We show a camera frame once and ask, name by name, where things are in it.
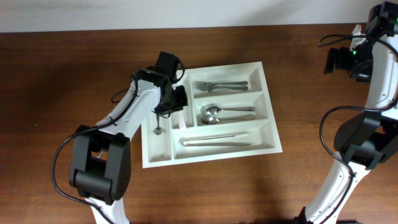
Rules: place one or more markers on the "large metal spoon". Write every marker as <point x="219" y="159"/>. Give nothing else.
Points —
<point x="213" y="120"/>
<point x="213" y="109"/>

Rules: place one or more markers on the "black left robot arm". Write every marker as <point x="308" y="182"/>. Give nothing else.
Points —
<point x="100" y="167"/>

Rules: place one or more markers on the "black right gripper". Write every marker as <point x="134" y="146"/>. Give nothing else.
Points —
<point x="331" y="60"/>

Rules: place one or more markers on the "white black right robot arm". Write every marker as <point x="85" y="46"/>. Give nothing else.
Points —
<point x="370" y="137"/>

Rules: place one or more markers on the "white plastic cutlery tray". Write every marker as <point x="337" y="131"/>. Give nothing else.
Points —
<point x="165" y="150"/>

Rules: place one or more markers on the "small metal teaspoon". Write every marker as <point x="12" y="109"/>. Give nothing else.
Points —
<point x="158" y="130"/>

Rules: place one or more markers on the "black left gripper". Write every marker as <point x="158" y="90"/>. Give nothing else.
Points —
<point x="166" y="104"/>

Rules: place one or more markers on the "metal fork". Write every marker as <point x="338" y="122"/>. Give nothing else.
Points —
<point x="244" y="83"/>
<point x="207" y="88"/>

